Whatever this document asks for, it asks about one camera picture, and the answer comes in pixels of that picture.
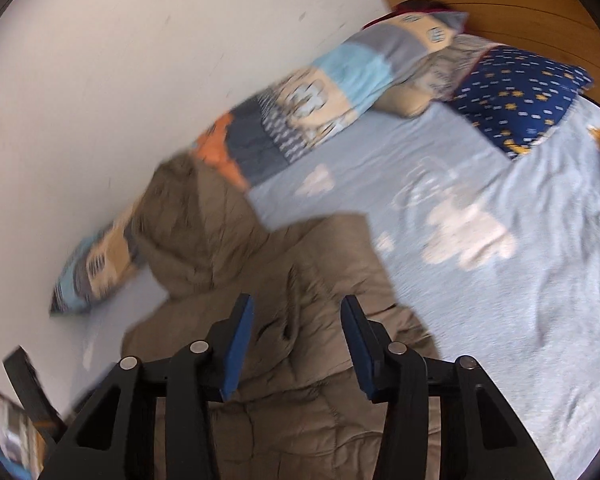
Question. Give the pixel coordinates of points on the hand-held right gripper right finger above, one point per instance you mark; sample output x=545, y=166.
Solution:
x=362, y=360

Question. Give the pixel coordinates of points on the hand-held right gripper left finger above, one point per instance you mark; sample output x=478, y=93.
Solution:
x=236, y=355

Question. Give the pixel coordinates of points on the brown puffer jacket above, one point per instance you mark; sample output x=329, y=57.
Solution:
x=300, y=270

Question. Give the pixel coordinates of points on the light blue cloud-print blanket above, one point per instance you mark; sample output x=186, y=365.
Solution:
x=480, y=310

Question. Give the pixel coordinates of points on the printed cardboard box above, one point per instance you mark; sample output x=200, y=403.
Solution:
x=10, y=430

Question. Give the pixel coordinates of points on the beige pillow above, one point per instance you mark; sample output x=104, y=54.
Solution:
x=410, y=100

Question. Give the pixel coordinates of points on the navy star-print pillow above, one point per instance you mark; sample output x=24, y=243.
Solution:
x=520, y=95

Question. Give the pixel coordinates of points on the dark red cloth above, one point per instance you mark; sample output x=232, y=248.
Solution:
x=420, y=6

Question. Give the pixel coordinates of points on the wooden headboard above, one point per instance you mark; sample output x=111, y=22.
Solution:
x=505, y=0

